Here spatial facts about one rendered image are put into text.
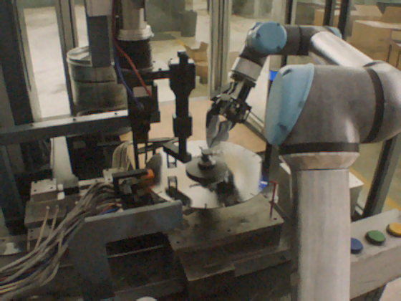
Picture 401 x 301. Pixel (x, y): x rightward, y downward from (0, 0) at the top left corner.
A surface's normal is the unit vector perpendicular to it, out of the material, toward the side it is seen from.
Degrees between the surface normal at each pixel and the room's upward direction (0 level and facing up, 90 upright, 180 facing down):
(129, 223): 90
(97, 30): 90
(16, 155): 90
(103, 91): 90
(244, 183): 0
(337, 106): 59
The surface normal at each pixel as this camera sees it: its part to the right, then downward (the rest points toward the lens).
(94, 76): -0.03, 0.49
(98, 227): 0.33, 0.47
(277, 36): 0.05, 0.15
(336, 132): 0.13, -0.06
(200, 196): 0.01, -0.87
